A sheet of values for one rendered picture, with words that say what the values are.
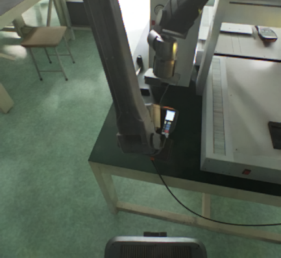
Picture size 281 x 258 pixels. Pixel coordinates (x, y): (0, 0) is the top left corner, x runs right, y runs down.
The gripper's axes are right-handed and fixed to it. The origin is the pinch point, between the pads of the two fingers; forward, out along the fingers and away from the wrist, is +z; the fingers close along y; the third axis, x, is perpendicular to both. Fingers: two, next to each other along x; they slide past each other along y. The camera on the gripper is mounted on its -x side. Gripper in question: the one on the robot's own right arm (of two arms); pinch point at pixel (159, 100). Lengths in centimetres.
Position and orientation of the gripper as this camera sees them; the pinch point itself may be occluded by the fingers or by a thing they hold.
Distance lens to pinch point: 68.2
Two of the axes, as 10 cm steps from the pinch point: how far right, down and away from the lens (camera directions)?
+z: -0.6, 8.2, 5.7
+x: -3.0, 5.3, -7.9
